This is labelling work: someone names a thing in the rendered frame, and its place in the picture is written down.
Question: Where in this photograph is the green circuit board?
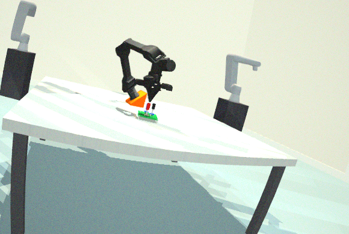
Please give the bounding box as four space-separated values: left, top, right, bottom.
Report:
138 103 158 123

